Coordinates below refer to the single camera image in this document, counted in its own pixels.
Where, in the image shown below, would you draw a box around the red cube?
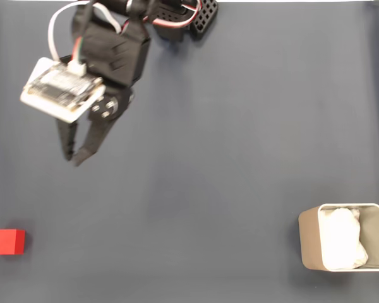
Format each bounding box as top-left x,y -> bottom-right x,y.
0,229 -> 27,256

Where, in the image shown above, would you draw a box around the beige metal box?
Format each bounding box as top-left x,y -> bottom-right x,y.
298,203 -> 379,273

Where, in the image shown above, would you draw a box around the dark grey table mat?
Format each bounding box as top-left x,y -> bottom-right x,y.
0,1 -> 379,303

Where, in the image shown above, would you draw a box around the white crumpled paper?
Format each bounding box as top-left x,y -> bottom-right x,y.
318,206 -> 370,271

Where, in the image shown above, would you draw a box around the white mounted camera board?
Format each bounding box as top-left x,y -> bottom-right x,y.
20,56 -> 107,123

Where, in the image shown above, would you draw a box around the black camera cable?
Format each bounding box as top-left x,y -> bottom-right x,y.
71,0 -> 94,69

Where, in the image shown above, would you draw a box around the red white servo wire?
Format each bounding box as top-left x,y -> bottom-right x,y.
47,0 -> 124,61
151,0 -> 206,30

